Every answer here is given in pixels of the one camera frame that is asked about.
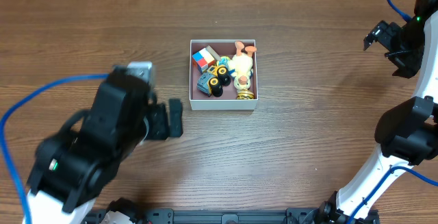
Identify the yellow grey toy truck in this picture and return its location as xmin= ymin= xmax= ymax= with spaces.
xmin=196 ymin=65 xmax=231 ymax=97

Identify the multicolour puzzle cube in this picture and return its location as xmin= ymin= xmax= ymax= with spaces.
xmin=192 ymin=47 xmax=216 ymax=73

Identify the wooden cat rattle drum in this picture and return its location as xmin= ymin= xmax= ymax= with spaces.
xmin=205 ymin=46 xmax=231 ymax=67

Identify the plush duck toy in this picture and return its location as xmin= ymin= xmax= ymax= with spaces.
xmin=227 ymin=41 xmax=257 ymax=91

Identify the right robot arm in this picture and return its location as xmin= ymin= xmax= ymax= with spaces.
xmin=303 ymin=0 xmax=437 ymax=223

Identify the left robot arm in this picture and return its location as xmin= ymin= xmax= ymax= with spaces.
xmin=27 ymin=62 xmax=183 ymax=223

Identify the white box, maroon inside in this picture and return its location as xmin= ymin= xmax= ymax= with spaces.
xmin=189 ymin=39 xmax=258 ymax=110

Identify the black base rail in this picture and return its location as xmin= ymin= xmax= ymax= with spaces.
xmin=81 ymin=198 xmax=380 ymax=224

